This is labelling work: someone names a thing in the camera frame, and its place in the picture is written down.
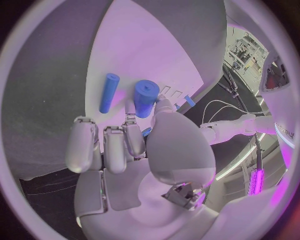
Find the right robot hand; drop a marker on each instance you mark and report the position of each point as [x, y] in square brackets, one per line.
[178, 146]

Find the thick blue cylinder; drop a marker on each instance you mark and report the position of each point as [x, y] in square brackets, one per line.
[145, 93]

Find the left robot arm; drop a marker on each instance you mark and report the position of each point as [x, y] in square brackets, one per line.
[229, 127]

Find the white task board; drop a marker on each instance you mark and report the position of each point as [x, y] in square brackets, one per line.
[140, 56]

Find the small blue plug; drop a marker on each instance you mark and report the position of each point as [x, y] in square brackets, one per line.
[146, 132]

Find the small blue peg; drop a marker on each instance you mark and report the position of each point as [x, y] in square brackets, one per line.
[177, 106]

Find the blue rectangular block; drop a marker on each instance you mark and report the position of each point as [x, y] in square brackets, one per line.
[189, 100]

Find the glowing light bar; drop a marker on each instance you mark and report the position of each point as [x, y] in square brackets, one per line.
[256, 181]

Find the long blue cylinder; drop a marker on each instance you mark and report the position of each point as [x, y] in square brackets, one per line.
[109, 91]

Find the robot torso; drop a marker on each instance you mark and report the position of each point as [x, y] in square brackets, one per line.
[274, 105]

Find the workshop desk with equipment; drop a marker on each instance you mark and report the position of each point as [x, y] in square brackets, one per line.
[246, 52]

